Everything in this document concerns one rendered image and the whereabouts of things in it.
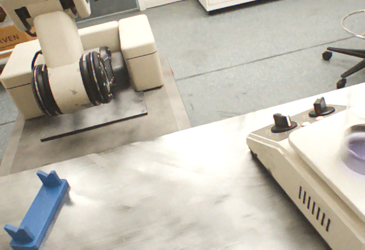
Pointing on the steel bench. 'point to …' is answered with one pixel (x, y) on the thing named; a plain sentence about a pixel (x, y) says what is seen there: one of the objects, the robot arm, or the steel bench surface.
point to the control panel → (296, 123)
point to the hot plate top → (329, 159)
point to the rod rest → (38, 213)
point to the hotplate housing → (309, 194)
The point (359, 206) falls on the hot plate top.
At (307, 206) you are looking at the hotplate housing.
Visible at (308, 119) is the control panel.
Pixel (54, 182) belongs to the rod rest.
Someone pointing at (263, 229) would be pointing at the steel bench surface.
